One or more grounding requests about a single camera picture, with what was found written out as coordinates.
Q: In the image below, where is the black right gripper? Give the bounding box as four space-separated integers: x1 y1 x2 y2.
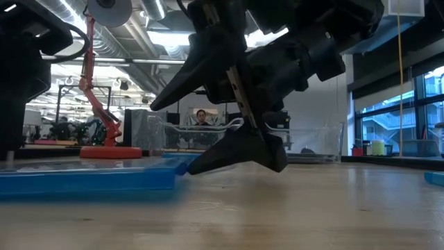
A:
149 24 347 176

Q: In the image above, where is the person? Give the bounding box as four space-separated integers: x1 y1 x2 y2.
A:
194 109 213 126

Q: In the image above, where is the black box appliance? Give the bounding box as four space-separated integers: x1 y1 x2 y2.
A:
263 110 291 130

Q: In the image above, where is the grey covered cabinet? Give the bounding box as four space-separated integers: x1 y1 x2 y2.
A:
123 109 167 147

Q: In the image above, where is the long ceiling light bar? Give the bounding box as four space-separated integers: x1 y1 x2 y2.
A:
41 55 187 67

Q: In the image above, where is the red desk lamp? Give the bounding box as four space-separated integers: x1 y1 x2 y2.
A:
78 0 143 160

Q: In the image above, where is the yellow-green container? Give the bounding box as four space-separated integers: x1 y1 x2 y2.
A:
371 140 386 156

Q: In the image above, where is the pink flat tray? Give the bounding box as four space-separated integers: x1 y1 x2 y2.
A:
33 140 79 146

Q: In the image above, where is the grey storage tub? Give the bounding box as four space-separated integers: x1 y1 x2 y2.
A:
402 140 441 157

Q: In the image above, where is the black tubular stand frame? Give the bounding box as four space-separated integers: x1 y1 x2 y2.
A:
55 85 112 140

